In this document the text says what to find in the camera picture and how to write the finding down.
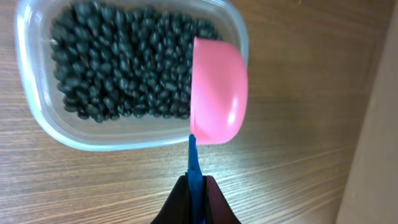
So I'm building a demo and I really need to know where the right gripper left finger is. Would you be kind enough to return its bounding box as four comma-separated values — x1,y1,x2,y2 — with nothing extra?
151,175,190,224

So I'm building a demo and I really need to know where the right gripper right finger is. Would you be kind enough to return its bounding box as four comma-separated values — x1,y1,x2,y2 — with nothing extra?
204,175,241,224

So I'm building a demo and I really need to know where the pink scoop blue handle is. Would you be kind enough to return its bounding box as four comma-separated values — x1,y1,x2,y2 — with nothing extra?
187,37,248,223

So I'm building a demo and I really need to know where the black beans pile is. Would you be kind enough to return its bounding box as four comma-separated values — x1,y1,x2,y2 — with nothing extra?
50,1,221,123

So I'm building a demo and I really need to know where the clear plastic container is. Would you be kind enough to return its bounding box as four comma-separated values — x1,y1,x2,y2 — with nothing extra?
15,0,249,151

